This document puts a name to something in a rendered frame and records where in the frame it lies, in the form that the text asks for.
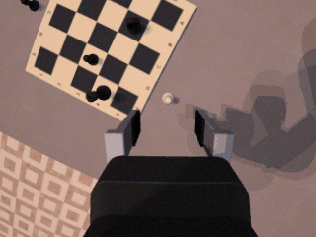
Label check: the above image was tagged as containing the tan and black chessboard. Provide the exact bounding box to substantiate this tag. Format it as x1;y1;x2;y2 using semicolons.
25;0;196;120

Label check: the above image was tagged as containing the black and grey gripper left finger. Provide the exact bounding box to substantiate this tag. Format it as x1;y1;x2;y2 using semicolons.
104;110;141;164

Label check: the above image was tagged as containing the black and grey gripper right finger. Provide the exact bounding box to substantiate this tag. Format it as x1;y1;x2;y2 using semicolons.
194;110;234;164

